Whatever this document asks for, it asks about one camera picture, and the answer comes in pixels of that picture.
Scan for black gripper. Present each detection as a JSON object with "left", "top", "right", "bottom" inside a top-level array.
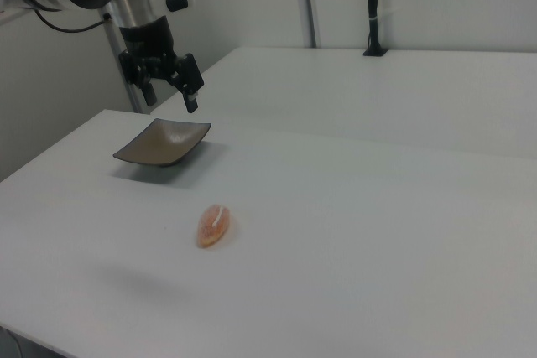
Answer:
[{"left": 118, "top": 17, "right": 206, "bottom": 114}]

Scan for orange sugared bread roll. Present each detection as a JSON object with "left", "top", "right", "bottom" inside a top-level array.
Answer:
[{"left": 196, "top": 204, "right": 233, "bottom": 249}]

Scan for square brown ceramic plate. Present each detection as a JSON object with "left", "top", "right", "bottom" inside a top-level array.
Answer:
[{"left": 112, "top": 117, "right": 212, "bottom": 169}]

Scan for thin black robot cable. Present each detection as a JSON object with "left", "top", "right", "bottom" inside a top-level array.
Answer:
[{"left": 34, "top": 8, "right": 111, "bottom": 34}]

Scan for white cable tie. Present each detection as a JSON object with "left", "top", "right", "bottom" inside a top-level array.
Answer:
[{"left": 368, "top": 8, "right": 398, "bottom": 23}]

